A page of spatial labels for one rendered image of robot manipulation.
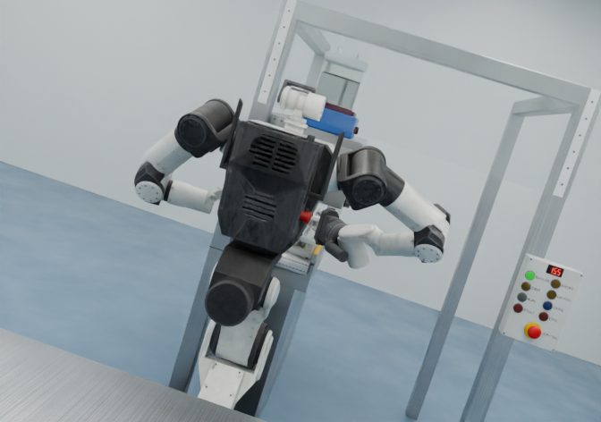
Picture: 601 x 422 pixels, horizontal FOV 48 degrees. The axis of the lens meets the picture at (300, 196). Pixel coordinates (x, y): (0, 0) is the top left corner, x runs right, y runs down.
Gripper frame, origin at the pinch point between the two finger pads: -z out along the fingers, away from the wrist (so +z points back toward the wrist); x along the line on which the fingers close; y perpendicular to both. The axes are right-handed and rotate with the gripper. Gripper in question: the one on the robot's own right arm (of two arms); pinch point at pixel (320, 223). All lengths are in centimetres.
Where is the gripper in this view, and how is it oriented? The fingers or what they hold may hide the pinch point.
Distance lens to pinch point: 220.4
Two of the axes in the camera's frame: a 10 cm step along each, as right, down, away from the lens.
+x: -3.0, 9.5, 1.4
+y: 8.7, 2.1, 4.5
